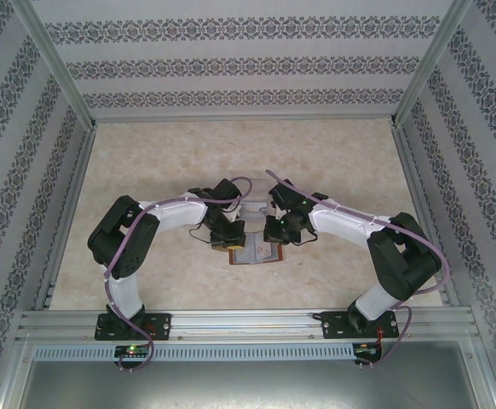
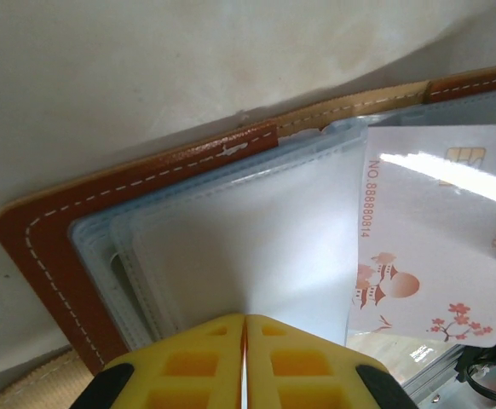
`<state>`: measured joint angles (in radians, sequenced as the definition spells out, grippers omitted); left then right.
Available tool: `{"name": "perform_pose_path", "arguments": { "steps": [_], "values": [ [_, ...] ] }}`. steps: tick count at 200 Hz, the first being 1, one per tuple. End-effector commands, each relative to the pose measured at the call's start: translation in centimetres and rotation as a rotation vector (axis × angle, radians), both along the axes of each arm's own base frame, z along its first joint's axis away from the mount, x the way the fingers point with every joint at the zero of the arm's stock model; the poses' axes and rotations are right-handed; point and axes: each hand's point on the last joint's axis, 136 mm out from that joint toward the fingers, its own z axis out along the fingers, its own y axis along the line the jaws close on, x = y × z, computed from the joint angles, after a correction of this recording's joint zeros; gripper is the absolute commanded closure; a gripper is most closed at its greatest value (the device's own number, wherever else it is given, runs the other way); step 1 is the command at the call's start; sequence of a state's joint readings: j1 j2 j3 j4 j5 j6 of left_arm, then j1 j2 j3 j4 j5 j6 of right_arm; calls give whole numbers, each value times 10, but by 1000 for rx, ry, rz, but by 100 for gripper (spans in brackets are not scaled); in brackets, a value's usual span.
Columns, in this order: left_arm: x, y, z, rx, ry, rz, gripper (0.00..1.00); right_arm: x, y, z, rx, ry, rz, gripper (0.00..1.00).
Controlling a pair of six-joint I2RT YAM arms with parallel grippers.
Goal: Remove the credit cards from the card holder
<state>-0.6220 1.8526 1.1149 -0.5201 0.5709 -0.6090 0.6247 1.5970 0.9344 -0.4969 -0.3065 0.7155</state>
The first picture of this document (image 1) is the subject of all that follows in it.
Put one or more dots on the brown leather card holder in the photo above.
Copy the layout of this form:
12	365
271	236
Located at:
248	257

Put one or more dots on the aluminium table side rail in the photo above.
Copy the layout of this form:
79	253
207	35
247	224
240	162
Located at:
71	213
423	213

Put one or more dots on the white card red print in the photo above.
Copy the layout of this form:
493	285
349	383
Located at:
267	250

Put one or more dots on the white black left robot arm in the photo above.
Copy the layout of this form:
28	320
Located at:
175	215

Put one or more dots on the controller board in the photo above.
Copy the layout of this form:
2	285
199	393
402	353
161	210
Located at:
367	349
133	350

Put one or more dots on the grey sheet metal panel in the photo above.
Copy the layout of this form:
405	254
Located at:
248	387

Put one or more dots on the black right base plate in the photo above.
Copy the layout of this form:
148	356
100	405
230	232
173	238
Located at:
337	326

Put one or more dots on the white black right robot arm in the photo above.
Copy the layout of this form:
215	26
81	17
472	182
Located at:
342	221

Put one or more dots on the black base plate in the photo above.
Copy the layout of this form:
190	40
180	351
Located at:
163	326
337	326

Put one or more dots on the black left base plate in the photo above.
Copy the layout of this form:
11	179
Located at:
163	326

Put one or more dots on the aluminium mounting rail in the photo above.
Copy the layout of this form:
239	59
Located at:
248	326

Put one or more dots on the plain grey card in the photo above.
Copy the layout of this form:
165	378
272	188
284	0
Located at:
254	217

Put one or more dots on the right controller board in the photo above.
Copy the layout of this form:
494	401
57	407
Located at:
367	349

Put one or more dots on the aluminium upright frame post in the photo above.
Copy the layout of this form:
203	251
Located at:
429	64
57	64

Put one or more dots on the left controller board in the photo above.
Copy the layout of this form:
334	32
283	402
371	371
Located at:
133	350

